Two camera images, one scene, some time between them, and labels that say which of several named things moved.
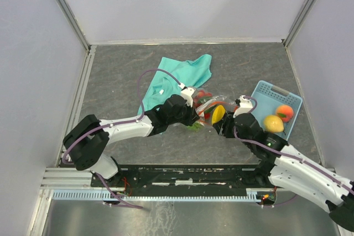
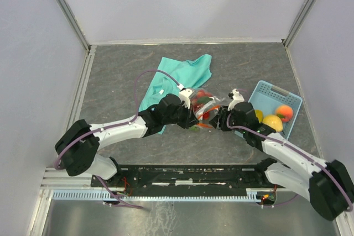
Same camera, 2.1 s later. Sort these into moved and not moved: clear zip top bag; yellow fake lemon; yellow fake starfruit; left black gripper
Moved: yellow fake starfruit
Not moved: yellow fake lemon; left black gripper; clear zip top bag
